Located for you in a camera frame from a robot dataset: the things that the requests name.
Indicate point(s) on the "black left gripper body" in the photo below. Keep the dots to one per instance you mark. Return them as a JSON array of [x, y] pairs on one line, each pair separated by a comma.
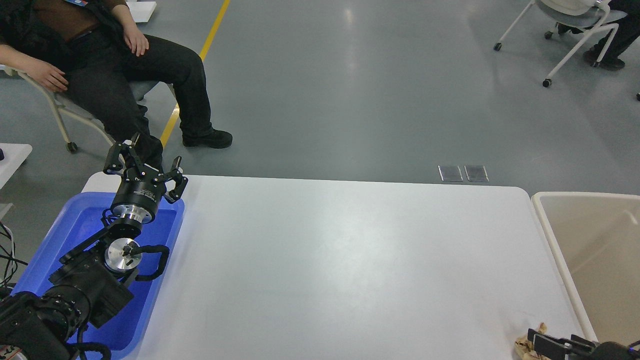
[[138, 196]]

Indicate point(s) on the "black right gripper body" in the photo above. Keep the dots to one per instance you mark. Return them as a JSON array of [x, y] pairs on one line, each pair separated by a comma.
[[611, 350]]

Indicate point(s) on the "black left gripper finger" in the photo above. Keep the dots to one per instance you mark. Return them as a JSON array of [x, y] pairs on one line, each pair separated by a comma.
[[171, 185], [122, 156]]

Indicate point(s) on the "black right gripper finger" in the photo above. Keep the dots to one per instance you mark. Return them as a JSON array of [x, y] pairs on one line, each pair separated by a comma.
[[582, 342], [548, 346]]

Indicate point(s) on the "brown paper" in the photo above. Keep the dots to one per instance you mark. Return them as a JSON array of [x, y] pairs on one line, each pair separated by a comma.
[[525, 350]]

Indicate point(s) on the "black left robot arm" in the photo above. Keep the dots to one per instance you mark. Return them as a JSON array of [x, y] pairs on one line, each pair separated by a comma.
[[93, 283]]

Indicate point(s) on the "white chair left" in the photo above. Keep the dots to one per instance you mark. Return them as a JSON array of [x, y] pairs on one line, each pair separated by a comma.
[[61, 105]]

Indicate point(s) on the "white chair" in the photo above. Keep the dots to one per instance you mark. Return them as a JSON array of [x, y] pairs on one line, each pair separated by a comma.
[[588, 17], [61, 105]]

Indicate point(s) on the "white side table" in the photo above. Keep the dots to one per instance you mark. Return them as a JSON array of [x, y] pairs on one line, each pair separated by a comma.
[[14, 155]]

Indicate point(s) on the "beige plastic bin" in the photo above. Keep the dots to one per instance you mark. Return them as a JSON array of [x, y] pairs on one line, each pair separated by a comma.
[[595, 242]]

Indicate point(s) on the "seated person in black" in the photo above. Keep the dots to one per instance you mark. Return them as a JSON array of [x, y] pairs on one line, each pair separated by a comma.
[[91, 50]]

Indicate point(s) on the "blue plastic tray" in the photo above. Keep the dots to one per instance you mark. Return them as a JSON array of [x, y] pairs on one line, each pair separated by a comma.
[[78, 220]]

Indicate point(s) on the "white box on floor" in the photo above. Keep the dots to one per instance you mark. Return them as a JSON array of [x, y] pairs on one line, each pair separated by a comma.
[[141, 10]]

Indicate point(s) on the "right metal floor plate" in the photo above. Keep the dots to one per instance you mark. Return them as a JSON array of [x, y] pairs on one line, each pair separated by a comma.
[[476, 173]]

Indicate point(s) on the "metal floor plate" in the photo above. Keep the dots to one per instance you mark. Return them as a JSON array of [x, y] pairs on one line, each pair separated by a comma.
[[450, 173], [476, 173]]

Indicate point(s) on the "left metal floor plate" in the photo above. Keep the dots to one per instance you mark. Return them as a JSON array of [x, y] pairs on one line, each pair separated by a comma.
[[450, 173]]

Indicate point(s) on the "person legs top right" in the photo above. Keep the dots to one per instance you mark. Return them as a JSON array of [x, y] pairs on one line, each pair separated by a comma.
[[627, 32]]

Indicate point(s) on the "white chair right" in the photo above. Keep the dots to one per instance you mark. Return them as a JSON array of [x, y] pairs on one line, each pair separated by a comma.
[[588, 17]]

